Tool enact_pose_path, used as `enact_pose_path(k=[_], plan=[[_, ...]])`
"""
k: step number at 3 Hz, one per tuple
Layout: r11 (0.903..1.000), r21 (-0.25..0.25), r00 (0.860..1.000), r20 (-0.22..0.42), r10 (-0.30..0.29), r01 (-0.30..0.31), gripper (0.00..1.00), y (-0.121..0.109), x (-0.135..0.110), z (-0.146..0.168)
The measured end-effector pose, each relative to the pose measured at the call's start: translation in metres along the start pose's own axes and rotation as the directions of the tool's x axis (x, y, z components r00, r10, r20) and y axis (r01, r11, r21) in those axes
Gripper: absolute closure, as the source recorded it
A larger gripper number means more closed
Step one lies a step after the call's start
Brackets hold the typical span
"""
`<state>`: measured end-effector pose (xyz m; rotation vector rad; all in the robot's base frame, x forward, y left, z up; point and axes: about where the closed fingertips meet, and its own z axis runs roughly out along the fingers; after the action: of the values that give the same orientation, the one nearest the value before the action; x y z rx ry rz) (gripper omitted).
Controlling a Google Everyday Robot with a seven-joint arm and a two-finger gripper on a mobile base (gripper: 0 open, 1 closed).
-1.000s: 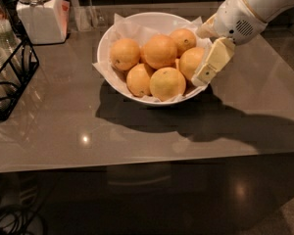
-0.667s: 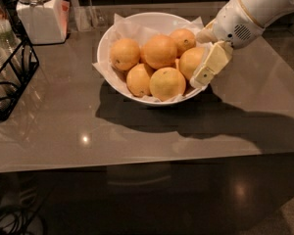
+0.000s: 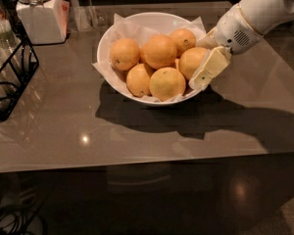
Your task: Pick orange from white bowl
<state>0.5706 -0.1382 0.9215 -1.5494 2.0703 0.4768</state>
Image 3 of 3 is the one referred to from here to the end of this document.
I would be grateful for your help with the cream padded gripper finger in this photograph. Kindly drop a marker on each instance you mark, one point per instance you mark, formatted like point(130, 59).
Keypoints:
point(208, 41)
point(213, 64)

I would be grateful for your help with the white rounded gripper body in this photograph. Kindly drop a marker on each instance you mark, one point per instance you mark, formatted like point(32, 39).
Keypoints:
point(233, 29)

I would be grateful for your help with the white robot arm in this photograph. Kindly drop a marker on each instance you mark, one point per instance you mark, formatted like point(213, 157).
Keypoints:
point(264, 15)

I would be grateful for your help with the hidden middle orange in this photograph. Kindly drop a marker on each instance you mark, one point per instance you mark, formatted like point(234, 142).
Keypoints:
point(176, 64)

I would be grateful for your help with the white ceramic bowl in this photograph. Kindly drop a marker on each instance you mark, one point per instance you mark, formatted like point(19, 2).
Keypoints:
point(155, 23)

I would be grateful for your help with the white paper bowl liner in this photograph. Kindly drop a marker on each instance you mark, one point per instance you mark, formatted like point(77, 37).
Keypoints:
point(121, 33)

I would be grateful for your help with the clear acrylic stand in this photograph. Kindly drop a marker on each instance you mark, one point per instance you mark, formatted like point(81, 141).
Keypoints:
point(86, 16)

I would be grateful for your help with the white ceramic lidded jar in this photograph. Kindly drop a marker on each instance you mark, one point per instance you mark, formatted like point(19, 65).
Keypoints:
point(45, 21)

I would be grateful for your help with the clear plastic cup stack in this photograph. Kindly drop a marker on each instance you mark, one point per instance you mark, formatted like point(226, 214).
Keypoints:
point(10, 66)

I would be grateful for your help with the black wire rack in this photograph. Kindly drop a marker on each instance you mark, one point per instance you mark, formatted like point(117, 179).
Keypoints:
point(28, 59)

